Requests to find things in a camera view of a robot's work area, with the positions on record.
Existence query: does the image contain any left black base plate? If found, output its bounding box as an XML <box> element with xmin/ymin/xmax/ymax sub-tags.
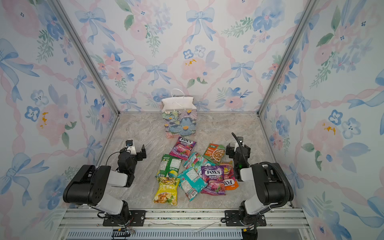
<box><xmin>103</xmin><ymin>210</ymin><xmax>147</xmax><ymax>227</ymax></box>

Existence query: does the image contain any right black corrugated cable hose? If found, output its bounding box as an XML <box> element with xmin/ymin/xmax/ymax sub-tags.
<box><xmin>230</xmin><ymin>132</ymin><xmax>295</xmax><ymax>208</ymax></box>

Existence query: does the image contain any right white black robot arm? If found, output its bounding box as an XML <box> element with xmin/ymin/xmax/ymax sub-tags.
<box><xmin>226</xmin><ymin>144</ymin><xmax>294</xmax><ymax>226</ymax></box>

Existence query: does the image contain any right corner aluminium post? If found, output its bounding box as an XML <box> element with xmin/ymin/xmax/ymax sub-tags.
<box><xmin>257</xmin><ymin>0</ymin><xmax>318</xmax><ymax>118</ymax></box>

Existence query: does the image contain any yellow chips snack bag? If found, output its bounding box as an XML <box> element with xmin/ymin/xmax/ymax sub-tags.
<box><xmin>153</xmin><ymin>177</ymin><xmax>180</xmax><ymax>206</ymax></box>

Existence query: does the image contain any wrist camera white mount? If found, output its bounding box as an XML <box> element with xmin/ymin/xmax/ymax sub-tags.
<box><xmin>232</xmin><ymin>133</ymin><xmax>244</xmax><ymax>152</ymax></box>
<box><xmin>125</xmin><ymin>139</ymin><xmax>137</xmax><ymax>155</ymax></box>

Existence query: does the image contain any floral paper gift bag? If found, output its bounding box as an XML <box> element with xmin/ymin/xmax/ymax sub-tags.
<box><xmin>162</xmin><ymin>89</ymin><xmax>198</xmax><ymax>139</ymax></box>

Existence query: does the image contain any left corner aluminium post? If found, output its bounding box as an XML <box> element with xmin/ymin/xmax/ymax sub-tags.
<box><xmin>48</xmin><ymin>1</ymin><xmax>120</xmax><ymax>116</ymax></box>

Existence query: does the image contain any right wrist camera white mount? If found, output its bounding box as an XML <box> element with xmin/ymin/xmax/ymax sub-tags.
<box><xmin>232</xmin><ymin>133</ymin><xmax>244</xmax><ymax>152</ymax></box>

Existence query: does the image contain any orange Fox's fruits candy bag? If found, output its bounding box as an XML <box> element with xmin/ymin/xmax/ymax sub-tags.
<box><xmin>220</xmin><ymin>162</ymin><xmax>239</xmax><ymax>191</ymax></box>

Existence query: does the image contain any corner aluminium post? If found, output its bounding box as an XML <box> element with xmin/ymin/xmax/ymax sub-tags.
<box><xmin>48</xmin><ymin>1</ymin><xmax>120</xmax><ymax>116</ymax></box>
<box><xmin>257</xmin><ymin>0</ymin><xmax>318</xmax><ymax>118</ymax></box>

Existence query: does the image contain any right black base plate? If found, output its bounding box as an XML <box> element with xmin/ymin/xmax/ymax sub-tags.
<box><xmin>221</xmin><ymin>210</ymin><xmax>267</xmax><ymax>227</ymax></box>

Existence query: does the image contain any green snack bag back side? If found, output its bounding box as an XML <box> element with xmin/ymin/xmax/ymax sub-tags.
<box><xmin>155</xmin><ymin>154</ymin><xmax>182</xmax><ymax>178</ymax></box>

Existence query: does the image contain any teal mint candy bag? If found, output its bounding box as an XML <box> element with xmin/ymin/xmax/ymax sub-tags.
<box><xmin>178</xmin><ymin>168</ymin><xmax>208</xmax><ymax>201</ymax></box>

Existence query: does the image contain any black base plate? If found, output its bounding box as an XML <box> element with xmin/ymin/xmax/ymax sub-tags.
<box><xmin>103</xmin><ymin>210</ymin><xmax>147</xmax><ymax>227</ymax></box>
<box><xmin>221</xmin><ymin>210</ymin><xmax>267</xmax><ymax>227</ymax></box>

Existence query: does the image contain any purple Fox's berries candy bag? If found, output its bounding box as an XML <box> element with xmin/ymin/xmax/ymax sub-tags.
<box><xmin>169</xmin><ymin>137</ymin><xmax>196</xmax><ymax>161</ymax></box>

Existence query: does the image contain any aluminium front frame rail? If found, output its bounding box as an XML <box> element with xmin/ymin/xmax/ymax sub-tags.
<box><xmin>53</xmin><ymin>208</ymin><xmax>315</xmax><ymax>240</ymax></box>

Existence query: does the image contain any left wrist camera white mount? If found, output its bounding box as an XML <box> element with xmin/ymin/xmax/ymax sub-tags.
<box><xmin>125</xmin><ymin>139</ymin><xmax>137</xmax><ymax>155</ymax></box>

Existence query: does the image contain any teal pink Fox's candy bag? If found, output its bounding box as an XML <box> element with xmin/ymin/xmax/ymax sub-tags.
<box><xmin>184</xmin><ymin>152</ymin><xmax>215</xmax><ymax>175</ymax></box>

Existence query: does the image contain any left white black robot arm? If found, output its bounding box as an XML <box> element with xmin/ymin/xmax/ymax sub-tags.
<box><xmin>63</xmin><ymin>140</ymin><xmax>147</xmax><ymax>225</ymax></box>

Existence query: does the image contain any green orange noodle snack packet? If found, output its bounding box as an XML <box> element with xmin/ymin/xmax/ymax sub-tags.
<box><xmin>203</xmin><ymin>143</ymin><xmax>226</xmax><ymax>164</ymax></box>

